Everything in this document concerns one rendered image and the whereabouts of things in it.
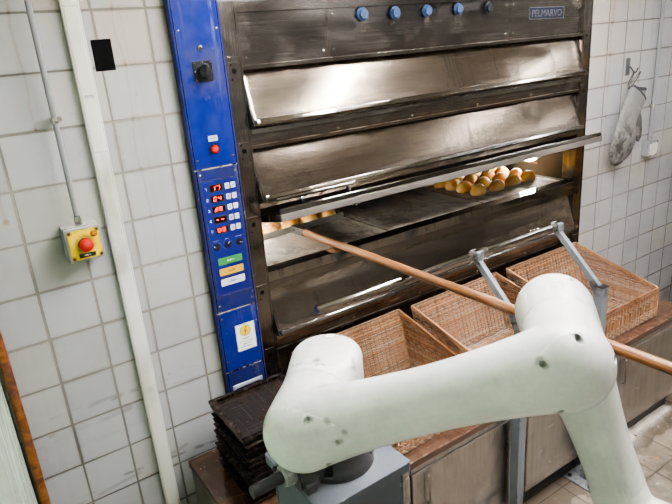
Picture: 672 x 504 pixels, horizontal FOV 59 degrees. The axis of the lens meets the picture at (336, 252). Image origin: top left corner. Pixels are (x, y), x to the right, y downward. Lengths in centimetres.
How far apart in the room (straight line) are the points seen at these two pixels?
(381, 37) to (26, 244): 142
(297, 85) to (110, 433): 134
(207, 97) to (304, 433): 129
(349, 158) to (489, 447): 123
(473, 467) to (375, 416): 159
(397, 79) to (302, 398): 168
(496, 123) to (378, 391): 208
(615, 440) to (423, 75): 173
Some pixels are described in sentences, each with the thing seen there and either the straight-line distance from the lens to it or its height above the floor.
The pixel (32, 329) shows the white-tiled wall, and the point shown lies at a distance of 199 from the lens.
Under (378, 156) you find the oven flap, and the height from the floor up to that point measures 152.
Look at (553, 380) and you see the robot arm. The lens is 82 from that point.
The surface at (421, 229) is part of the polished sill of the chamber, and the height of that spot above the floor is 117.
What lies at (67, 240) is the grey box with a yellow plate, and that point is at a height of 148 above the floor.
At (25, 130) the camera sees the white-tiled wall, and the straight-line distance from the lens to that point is 187.
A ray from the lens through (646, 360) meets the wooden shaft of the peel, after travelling 161.
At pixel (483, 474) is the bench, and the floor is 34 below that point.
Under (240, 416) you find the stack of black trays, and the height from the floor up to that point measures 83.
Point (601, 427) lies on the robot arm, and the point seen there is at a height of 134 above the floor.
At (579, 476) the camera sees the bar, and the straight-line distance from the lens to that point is 310.
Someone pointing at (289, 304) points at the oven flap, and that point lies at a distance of 229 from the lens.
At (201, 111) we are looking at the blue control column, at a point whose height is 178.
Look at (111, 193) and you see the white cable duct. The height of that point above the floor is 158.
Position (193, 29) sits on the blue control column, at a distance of 196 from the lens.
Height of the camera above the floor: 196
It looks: 20 degrees down
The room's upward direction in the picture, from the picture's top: 5 degrees counter-clockwise
